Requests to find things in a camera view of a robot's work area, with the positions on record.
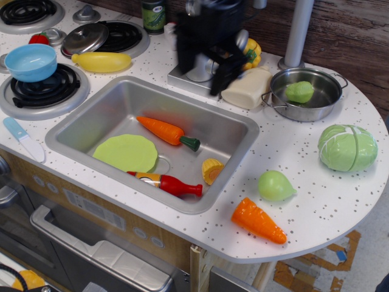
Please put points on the yellow toy squash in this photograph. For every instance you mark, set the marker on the yellow toy squash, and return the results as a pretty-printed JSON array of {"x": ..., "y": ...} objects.
[{"x": 102, "y": 62}]

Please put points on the silver toy faucet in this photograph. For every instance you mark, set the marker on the silver toy faucet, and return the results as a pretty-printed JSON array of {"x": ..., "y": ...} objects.
[{"x": 214, "y": 48}]

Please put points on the silver pot lid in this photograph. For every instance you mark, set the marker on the silver pot lid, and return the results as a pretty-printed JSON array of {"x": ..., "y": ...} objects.
[{"x": 86, "y": 38}]

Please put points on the stainless steel sink basin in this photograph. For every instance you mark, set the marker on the stainless steel sink basin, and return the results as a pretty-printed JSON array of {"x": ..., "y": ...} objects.
[{"x": 114, "y": 110}]

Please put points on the yellow toy on floor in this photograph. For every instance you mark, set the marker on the yellow toy on floor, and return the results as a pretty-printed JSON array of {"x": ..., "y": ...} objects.
[{"x": 31, "y": 279}]

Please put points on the green toy can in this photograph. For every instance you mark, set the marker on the green toy can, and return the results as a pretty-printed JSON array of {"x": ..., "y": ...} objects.
[{"x": 153, "y": 15}]

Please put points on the silver oven door handle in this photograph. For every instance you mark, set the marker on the silver oven door handle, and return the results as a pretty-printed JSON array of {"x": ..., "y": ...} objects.
[{"x": 103, "y": 265}]

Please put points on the yellow toy bell pepper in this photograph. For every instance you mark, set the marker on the yellow toy bell pepper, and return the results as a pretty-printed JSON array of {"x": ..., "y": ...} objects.
[{"x": 252, "y": 52}]

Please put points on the green toy broccoli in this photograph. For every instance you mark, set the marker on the green toy broccoli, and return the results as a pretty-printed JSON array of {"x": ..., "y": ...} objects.
[{"x": 300, "y": 92}]

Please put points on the blue white toy knife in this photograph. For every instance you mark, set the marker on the blue white toy knife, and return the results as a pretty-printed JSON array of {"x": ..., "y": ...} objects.
[{"x": 32, "y": 146}]

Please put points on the cream toy mayonnaise bottle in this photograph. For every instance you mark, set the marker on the cream toy mayonnaise bottle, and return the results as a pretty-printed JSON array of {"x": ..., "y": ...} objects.
[{"x": 246, "y": 92}]

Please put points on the orange toy carrot half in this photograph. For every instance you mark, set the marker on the orange toy carrot half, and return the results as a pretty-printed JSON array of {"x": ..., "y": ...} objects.
[{"x": 253, "y": 219}]

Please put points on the yellow toy corn piece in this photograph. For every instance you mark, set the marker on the yellow toy corn piece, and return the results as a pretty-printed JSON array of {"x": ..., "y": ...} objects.
[{"x": 211, "y": 168}]

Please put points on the green toy cabbage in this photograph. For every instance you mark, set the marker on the green toy cabbage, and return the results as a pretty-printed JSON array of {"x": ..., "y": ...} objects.
[{"x": 347, "y": 148}]

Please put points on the light green toy pear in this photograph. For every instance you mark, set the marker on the light green toy pear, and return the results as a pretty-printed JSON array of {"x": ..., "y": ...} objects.
[{"x": 274, "y": 186}]

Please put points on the silver stove knob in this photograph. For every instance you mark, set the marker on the silver stove knob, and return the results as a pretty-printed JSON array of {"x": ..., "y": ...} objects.
[
  {"x": 86, "y": 15},
  {"x": 55, "y": 36}
]

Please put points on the orange toy carrot with stem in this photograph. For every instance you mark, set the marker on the orange toy carrot with stem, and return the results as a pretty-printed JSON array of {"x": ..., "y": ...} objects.
[{"x": 169, "y": 133}]

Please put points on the front left stove burner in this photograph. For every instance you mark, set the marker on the front left stove burner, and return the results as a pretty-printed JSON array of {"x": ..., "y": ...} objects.
[{"x": 62, "y": 92}]

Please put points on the stainless steel pan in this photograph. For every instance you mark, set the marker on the stainless steel pan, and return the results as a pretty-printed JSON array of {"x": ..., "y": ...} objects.
[{"x": 328, "y": 89}]

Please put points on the light blue toy bowl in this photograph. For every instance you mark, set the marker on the light blue toy bowl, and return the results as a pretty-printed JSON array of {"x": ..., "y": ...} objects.
[{"x": 31, "y": 62}]

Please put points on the back right stove burner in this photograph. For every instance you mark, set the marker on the back right stove burner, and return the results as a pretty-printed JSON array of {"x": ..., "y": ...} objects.
[{"x": 125, "y": 37}]

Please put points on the red toy ketchup bottle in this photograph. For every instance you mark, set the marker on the red toy ketchup bottle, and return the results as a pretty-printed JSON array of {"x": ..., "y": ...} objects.
[{"x": 168, "y": 184}]

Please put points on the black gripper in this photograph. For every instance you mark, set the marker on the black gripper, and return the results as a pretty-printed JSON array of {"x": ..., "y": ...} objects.
[{"x": 215, "y": 16}]

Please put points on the light green toy plate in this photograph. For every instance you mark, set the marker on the light green toy plate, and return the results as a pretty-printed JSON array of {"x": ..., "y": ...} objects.
[{"x": 128, "y": 152}]

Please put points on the red toy strawberry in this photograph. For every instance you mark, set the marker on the red toy strawberry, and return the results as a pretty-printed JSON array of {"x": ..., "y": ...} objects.
[{"x": 39, "y": 38}]

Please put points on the stove burner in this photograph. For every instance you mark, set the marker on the stove burner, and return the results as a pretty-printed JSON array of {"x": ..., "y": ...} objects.
[
  {"x": 62, "y": 92},
  {"x": 125, "y": 37},
  {"x": 25, "y": 17}
]

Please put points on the back left stove burner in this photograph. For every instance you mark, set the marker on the back left stove burner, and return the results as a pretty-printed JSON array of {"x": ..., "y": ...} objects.
[{"x": 25, "y": 17}]

